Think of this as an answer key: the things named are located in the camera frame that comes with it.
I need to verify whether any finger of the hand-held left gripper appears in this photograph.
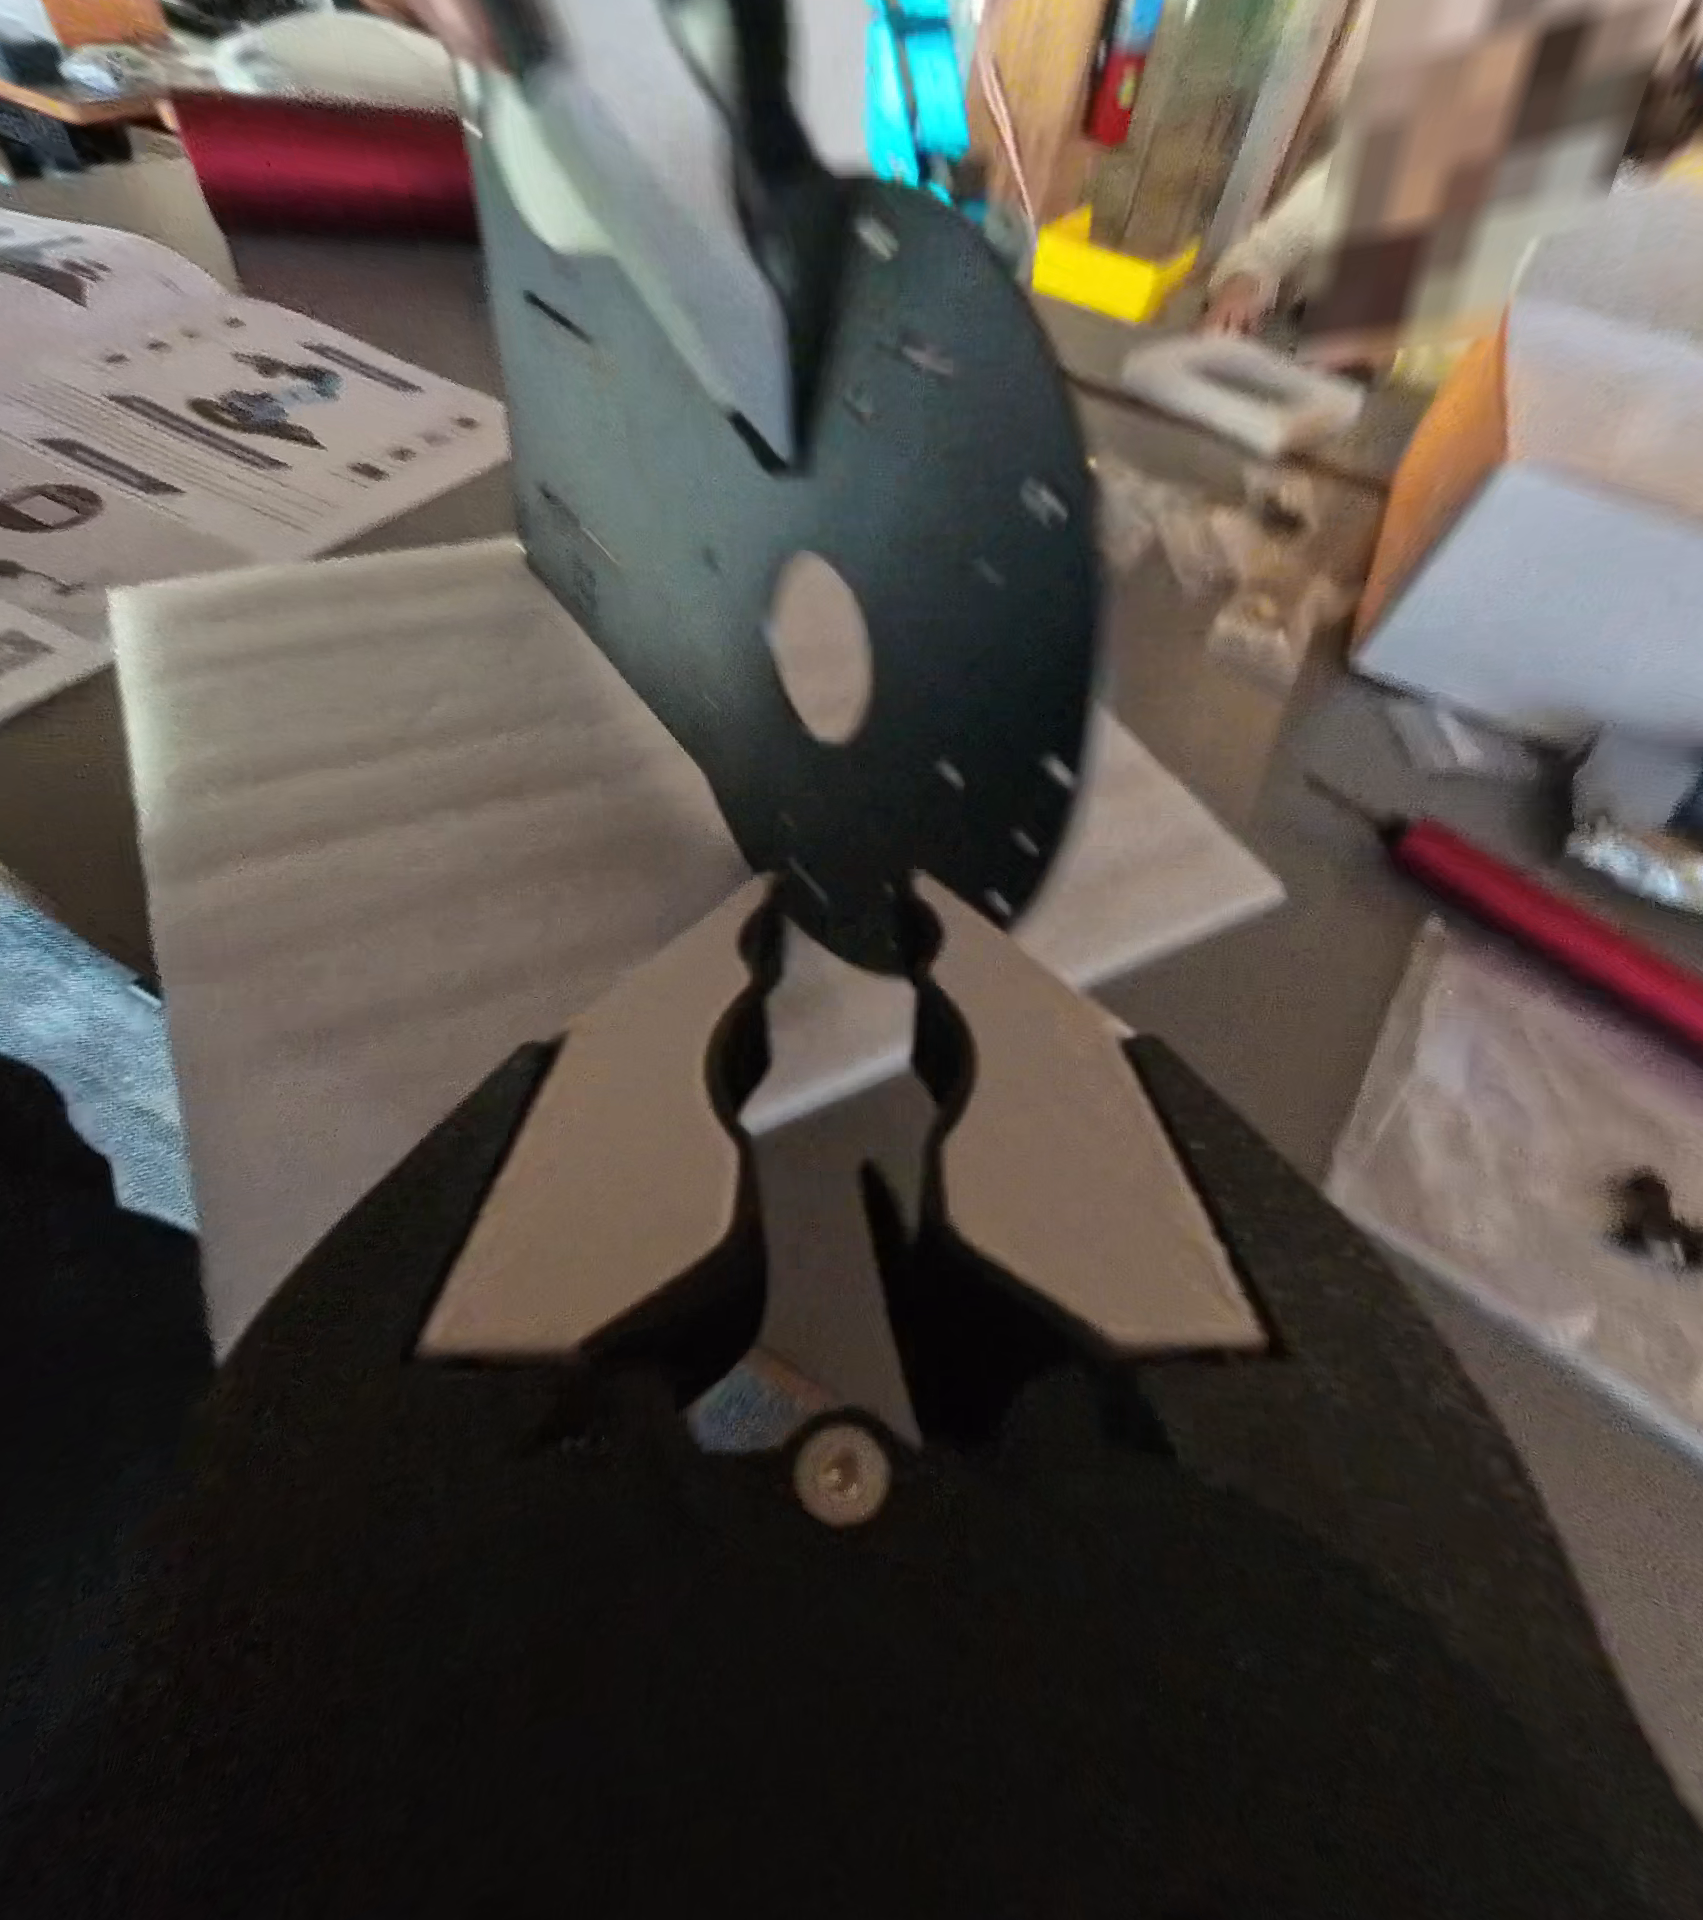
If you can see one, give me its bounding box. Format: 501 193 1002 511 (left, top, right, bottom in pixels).
468 0 857 471

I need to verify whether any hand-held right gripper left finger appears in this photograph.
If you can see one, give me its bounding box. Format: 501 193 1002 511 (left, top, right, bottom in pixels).
415 875 779 1365

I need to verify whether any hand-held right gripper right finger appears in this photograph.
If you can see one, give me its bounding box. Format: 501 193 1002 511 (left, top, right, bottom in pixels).
908 875 1276 1365

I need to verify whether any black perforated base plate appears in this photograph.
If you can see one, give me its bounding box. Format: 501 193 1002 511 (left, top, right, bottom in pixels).
468 134 1105 974

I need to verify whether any grey desk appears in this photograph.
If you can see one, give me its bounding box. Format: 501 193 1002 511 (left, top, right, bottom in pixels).
0 127 1703 1920

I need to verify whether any red cylinder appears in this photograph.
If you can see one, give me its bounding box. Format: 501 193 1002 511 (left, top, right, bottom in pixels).
167 88 479 238

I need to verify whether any yellow plastic box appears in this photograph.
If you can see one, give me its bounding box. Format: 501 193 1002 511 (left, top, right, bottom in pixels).
1029 209 1197 328

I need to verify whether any white foam sheet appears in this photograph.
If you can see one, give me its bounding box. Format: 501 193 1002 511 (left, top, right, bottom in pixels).
106 535 1287 1360

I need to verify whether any red fire extinguisher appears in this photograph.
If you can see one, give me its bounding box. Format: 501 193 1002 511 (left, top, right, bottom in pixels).
1084 0 1172 148

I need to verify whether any large clear plastic bag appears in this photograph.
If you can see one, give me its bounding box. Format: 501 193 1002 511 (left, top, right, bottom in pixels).
1328 917 1703 1513

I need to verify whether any illustrated assembly manual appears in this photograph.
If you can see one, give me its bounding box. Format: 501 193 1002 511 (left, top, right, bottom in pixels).
0 193 515 742

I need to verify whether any person's black top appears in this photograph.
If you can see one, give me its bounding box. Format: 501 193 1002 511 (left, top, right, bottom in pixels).
0 1011 216 1920

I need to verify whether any cluster of small hardware bags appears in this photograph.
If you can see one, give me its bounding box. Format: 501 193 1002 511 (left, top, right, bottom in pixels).
1099 448 1356 684

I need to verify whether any cardboard box with white flap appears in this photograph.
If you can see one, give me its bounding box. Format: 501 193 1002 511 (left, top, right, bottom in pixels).
1349 193 1703 759

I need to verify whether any red handled screwdriver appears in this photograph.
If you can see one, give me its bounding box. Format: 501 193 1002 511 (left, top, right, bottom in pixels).
1301 772 1703 1130

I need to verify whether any white foam frame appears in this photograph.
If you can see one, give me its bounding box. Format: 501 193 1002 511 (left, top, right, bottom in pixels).
1117 328 1364 455

